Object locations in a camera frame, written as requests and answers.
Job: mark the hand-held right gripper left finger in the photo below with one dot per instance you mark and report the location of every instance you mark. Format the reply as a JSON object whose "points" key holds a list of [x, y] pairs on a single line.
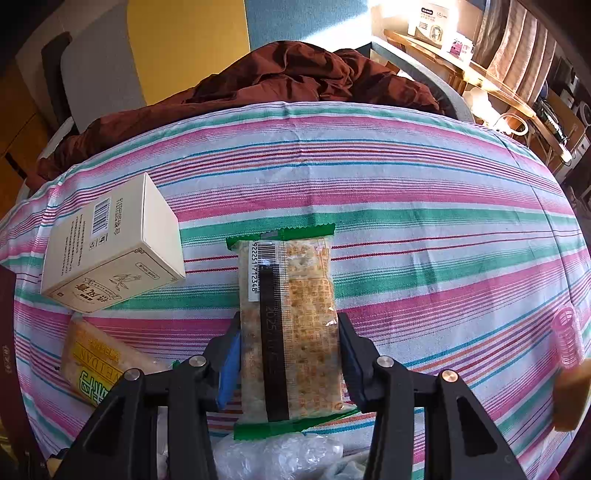
{"points": [[229, 369]]}

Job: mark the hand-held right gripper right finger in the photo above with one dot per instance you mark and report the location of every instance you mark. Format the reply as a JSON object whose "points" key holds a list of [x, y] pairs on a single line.
{"points": [[351, 369]]}

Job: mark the green-edged clear cracker packet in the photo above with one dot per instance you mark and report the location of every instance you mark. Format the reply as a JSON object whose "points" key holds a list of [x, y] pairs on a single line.
{"points": [[304, 295]]}

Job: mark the clear plastic bag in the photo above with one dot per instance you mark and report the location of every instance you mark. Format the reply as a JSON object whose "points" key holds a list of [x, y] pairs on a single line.
{"points": [[277, 457]]}

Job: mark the yellow cracker packet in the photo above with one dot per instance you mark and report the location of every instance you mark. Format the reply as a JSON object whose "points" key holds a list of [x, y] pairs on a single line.
{"points": [[92, 355]]}

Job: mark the cream cardboard box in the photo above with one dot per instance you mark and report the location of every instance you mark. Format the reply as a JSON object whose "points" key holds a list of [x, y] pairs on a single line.
{"points": [[115, 249]]}

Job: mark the pink hair roller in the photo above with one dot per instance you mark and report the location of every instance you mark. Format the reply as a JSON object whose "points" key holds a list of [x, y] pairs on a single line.
{"points": [[567, 337]]}

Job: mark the tan sponge block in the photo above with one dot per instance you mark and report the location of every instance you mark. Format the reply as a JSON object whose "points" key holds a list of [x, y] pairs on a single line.
{"points": [[572, 397]]}

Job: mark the white plastic bag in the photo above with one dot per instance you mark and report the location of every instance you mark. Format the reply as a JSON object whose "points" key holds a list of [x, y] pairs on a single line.
{"points": [[478, 101]]}

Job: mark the brown blanket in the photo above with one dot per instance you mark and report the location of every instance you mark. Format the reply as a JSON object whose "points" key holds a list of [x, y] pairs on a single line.
{"points": [[286, 74]]}

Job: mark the wooden side table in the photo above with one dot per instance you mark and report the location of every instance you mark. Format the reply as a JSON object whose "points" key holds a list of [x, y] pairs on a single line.
{"points": [[489, 83]]}

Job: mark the black power strip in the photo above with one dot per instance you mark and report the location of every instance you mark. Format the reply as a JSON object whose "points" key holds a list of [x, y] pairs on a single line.
{"points": [[550, 117]]}

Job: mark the yellow blue grey chair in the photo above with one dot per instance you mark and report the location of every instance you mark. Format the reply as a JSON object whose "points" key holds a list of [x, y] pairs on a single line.
{"points": [[184, 46]]}

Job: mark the wooden cabinet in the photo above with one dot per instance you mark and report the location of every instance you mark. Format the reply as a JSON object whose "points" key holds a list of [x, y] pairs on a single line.
{"points": [[18, 120]]}

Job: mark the wooden desk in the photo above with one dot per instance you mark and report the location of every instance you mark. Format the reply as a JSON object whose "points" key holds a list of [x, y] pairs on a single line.
{"points": [[565, 120]]}

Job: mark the small pink white box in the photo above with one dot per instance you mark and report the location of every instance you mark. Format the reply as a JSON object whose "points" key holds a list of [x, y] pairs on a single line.
{"points": [[458, 50]]}

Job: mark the white printed carton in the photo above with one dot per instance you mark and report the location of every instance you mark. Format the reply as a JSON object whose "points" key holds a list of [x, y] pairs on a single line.
{"points": [[434, 27]]}

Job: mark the beige curtain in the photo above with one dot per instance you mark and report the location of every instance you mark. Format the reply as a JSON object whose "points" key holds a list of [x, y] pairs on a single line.
{"points": [[517, 55]]}

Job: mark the grey bed frame rail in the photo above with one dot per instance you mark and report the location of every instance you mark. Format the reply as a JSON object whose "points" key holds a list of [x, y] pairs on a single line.
{"points": [[429, 76]]}

